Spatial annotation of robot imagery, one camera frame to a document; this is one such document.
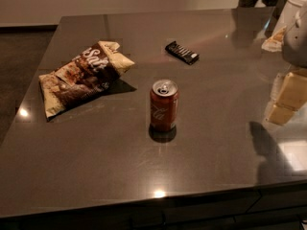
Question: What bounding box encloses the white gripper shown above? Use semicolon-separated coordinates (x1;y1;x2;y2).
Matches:
265;8;307;126

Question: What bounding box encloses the brown chip bag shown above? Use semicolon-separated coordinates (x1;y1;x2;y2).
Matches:
38;41;134;119

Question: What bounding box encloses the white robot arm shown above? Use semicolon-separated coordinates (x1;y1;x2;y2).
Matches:
262;0;307;126

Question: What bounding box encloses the black chocolate rxbar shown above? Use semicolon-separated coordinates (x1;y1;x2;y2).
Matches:
165;41;200;65

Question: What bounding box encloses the red cola can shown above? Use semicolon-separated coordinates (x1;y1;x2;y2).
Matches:
150;80;178;132

